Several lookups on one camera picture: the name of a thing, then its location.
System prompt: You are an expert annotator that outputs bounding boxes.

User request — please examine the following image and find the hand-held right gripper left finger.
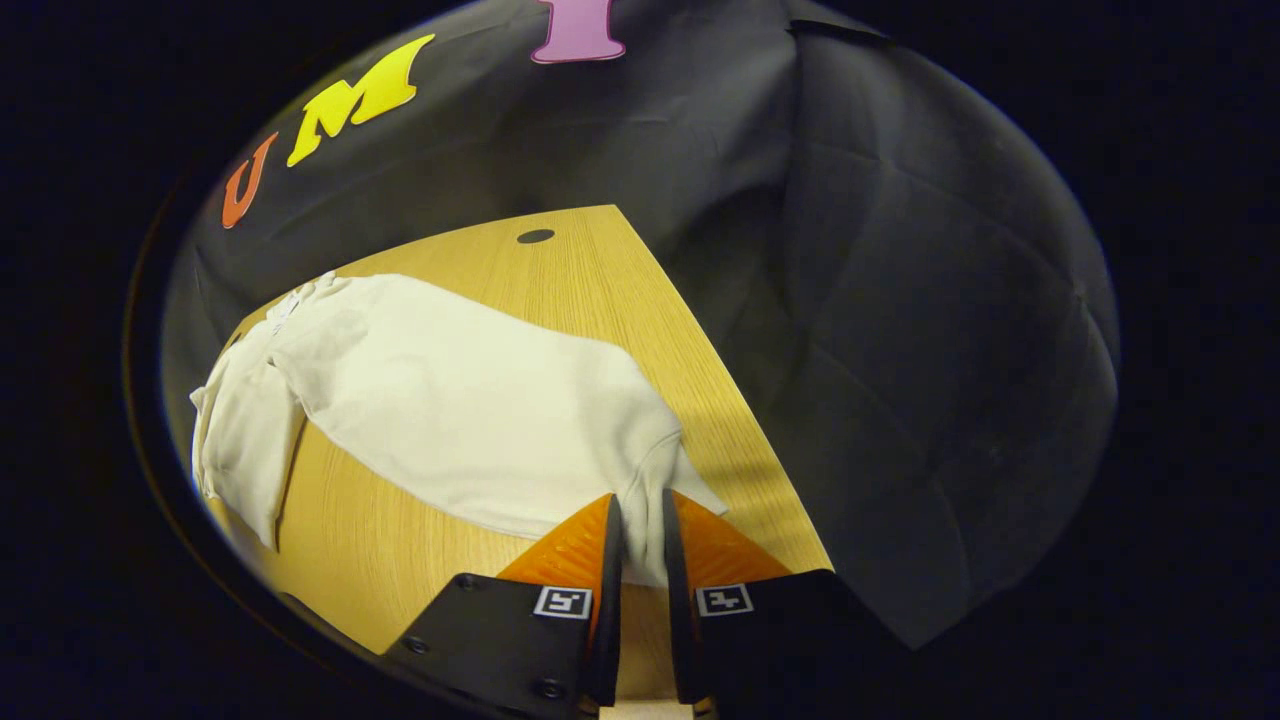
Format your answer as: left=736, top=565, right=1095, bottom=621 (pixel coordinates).
left=380, top=492, right=626, bottom=720

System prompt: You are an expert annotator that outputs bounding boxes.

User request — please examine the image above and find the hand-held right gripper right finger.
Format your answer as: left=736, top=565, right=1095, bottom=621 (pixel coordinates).
left=660, top=488, right=916, bottom=720

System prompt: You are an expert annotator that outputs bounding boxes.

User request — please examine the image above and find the cream knit sweater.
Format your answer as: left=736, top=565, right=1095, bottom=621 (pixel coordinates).
left=190, top=270, right=731, bottom=589

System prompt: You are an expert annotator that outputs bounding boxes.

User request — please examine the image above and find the black backdrop cloth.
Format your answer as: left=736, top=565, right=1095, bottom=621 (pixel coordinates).
left=160, top=0, right=1121, bottom=651

